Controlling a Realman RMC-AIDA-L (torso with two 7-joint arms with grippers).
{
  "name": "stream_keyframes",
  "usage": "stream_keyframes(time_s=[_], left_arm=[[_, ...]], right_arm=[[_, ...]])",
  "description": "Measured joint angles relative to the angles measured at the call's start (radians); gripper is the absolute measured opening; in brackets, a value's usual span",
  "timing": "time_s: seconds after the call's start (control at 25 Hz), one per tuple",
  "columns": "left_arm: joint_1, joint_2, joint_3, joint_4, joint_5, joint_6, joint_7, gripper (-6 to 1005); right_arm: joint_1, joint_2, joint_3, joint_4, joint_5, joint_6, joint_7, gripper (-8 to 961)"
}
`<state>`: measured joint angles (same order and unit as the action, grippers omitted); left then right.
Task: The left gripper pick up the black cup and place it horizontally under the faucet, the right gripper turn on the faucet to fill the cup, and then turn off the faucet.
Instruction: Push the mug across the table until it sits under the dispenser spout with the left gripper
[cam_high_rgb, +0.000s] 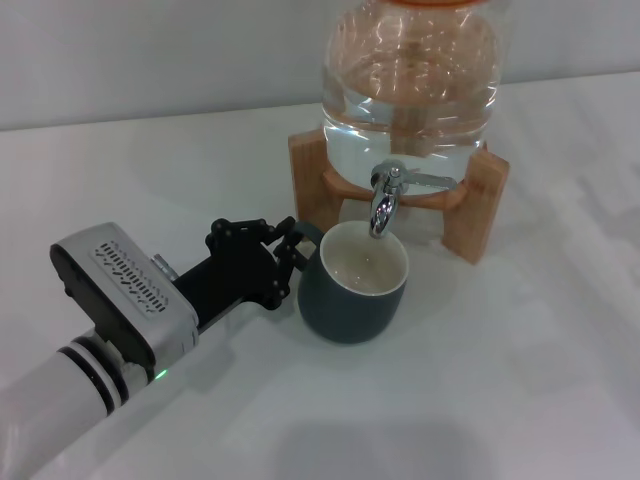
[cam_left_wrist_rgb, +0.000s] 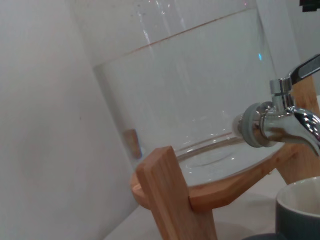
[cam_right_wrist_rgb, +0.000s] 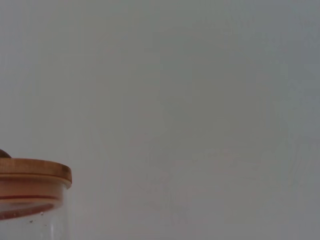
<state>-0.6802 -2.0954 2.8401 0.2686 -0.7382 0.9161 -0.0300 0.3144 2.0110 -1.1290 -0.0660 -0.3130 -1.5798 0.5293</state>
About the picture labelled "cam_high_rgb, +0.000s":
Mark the black ceramic cup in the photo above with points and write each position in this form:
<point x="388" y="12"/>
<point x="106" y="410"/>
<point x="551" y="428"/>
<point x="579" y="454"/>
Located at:
<point x="345" y="320"/>

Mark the wooden jar stand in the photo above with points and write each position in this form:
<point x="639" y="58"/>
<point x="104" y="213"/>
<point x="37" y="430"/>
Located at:
<point x="315" y="190"/>

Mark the chrome faucet with lever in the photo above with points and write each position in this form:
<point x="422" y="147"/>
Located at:
<point x="382" y="210"/>

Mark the clear glass water jar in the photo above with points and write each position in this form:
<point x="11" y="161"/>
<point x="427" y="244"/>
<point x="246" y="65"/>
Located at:
<point x="410" y="100"/>

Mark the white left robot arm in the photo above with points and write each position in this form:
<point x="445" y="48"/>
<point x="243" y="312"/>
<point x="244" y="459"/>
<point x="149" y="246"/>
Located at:
<point x="45" y="395"/>

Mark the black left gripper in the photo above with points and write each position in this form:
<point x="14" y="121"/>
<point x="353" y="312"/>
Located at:
<point x="230" y="280"/>

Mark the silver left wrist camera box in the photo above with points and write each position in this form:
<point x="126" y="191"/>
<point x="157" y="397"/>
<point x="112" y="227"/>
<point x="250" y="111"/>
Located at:
<point x="125" y="290"/>

